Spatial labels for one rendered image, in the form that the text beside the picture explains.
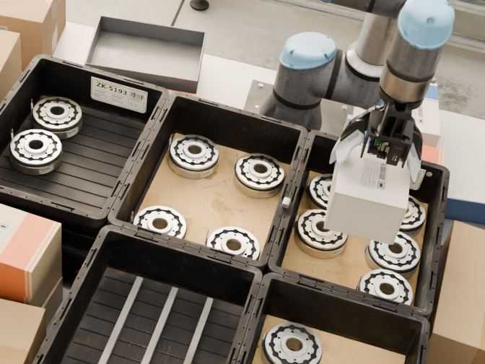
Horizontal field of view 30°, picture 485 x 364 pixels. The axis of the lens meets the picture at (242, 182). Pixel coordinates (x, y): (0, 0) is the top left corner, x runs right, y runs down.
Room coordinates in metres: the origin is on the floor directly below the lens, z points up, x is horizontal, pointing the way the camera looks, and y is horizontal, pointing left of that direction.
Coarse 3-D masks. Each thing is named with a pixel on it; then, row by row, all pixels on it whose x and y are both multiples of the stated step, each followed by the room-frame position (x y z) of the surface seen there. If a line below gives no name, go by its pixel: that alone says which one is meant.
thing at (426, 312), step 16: (304, 160) 1.34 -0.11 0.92; (448, 176) 1.37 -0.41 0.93; (272, 256) 1.06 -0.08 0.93; (432, 256) 1.14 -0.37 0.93; (288, 272) 1.03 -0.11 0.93; (432, 272) 1.10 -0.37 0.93; (336, 288) 1.02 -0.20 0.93; (352, 288) 1.03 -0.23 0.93; (432, 288) 1.07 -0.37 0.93; (384, 304) 1.01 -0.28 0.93; (400, 304) 1.01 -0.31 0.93; (432, 304) 1.03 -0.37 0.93
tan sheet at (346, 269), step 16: (304, 192) 1.34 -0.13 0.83; (304, 208) 1.29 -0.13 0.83; (352, 240) 1.23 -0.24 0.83; (416, 240) 1.27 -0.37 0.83; (288, 256) 1.16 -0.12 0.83; (304, 256) 1.17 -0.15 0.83; (336, 256) 1.18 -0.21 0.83; (352, 256) 1.19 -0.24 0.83; (304, 272) 1.13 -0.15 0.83; (320, 272) 1.13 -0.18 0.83; (336, 272) 1.14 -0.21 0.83; (352, 272) 1.15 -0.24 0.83; (416, 272) 1.18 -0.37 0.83
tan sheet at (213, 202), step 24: (216, 144) 1.43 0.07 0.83; (168, 168) 1.33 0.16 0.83; (288, 168) 1.40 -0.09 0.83; (168, 192) 1.26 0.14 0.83; (192, 192) 1.28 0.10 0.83; (216, 192) 1.29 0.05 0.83; (240, 192) 1.30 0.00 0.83; (192, 216) 1.21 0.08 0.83; (216, 216) 1.22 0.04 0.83; (240, 216) 1.24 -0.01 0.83; (264, 216) 1.25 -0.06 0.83; (192, 240) 1.15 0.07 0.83; (264, 240) 1.19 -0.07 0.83
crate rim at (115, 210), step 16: (176, 96) 1.44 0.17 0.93; (192, 96) 1.45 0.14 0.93; (240, 112) 1.43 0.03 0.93; (160, 128) 1.34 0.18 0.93; (288, 128) 1.42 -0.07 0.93; (304, 128) 1.42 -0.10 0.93; (144, 144) 1.28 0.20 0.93; (304, 144) 1.37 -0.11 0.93; (144, 160) 1.24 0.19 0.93; (128, 176) 1.19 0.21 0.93; (288, 176) 1.27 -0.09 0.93; (128, 192) 1.15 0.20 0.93; (288, 192) 1.23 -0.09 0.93; (112, 208) 1.10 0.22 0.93; (112, 224) 1.06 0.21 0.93; (128, 224) 1.07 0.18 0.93; (272, 224) 1.14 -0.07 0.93; (176, 240) 1.05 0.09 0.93; (272, 240) 1.10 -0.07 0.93; (224, 256) 1.04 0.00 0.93; (240, 256) 1.05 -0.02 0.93
